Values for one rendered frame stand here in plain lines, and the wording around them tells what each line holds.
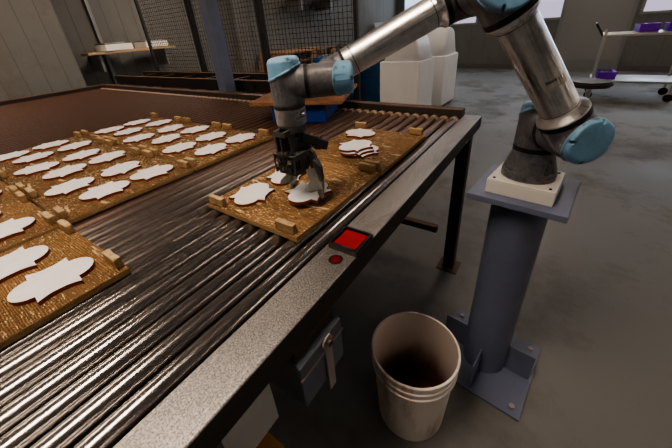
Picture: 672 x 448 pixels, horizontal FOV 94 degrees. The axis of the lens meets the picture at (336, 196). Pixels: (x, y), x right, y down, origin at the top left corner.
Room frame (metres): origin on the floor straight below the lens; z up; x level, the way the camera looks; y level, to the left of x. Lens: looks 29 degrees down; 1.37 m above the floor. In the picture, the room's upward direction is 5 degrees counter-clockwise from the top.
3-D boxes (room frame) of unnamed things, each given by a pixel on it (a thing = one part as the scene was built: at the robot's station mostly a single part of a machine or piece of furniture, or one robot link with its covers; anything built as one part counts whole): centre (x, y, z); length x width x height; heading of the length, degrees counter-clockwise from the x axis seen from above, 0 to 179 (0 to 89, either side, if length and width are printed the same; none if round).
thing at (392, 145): (1.20, -0.13, 0.93); 0.41 x 0.35 x 0.02; 144
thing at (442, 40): (5.68, -1.88, 0.61); 0.68 x 0.56 x 1.22; 137
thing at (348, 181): (0.87, 0.12, 0.93); 0.41 x 0.35 x 0.02; 143
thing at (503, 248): (0.88, -0.61, 0.43); 0.38 x 0.38 x 0.87; 48
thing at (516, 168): (0.88, -0.61, 0.96); 0.15 x 0.15 x 0.10
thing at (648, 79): (5.21, -4.85, 0.56); 1.24 x 0.69 x 1.11; 47
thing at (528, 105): (0.87, -0.61, 1.08); 0.13 x 0.12 x 0.14; 179
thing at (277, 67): (0.76, 0.09, 1.26); 0.09 x 0.08 x 0.11; 89
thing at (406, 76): (4.87, -1.18, 0.62); 0.63 x 0.59 x 1.25; 50
